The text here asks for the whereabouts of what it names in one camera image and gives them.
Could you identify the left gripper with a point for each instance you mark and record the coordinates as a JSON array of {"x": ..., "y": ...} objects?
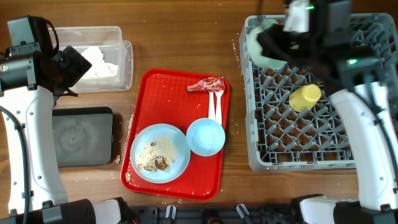
[{"x": 76, "y": 65}]

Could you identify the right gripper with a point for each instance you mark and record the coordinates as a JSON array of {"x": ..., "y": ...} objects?
[{"x": 272, "y": 42}]

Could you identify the yellow cup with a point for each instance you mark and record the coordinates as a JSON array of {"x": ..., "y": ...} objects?
[{"x": 305, "y": 97}]

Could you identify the green bowl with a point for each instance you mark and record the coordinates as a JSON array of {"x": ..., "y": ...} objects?
[{"x": 255, "y": 49}]

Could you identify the white napkin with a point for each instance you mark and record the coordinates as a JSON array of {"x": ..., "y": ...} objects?
[{"x": 99, "y": 68}]

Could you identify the red snack wrapper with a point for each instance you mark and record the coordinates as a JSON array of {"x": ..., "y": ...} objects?
[{"x": 208, "y": 84}]

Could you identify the light blue bowl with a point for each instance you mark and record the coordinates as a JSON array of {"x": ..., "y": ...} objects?
[{"x": 205, "y": 137}]

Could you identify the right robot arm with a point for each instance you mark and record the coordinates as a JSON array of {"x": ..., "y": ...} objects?
[{"x": 361, "y": 100}]

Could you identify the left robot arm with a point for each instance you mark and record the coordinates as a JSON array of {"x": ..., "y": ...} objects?
[{"x": 37, "y": 192}]

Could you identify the grey dishwasher rack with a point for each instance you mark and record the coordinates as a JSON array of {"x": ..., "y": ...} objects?
[{"x": 281, "y": 139}]

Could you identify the clear plastic bin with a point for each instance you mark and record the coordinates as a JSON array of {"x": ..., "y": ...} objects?
[{"x": 116, "y": 50}]

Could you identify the black tray bin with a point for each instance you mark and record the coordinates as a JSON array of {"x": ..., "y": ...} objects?
[{"x": 83, "y": 136}]

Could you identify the white plastic fork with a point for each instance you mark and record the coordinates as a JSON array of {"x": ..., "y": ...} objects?
[{"x": 211, "y": 106}]

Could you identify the white plastic spoon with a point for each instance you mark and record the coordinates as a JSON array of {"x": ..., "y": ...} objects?
[{"x": 218, "y": 112}]

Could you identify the food crumb on table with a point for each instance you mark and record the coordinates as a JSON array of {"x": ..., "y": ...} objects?
[{"x": 118, "y": 158}]

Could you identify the food crumb on tray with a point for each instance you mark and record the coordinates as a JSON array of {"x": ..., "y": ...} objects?
[{"x": 128, "y": 177}]

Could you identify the light blue plate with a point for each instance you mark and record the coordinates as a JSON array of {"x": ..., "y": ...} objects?
[{"x": 176, "y": 168}]

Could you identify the red serving tray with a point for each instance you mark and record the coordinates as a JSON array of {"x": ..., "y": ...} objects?
[{"x": 163, "y": 98}]

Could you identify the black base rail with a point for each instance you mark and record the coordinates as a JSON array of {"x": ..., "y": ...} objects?
[{"x": 268, "y": 214}]

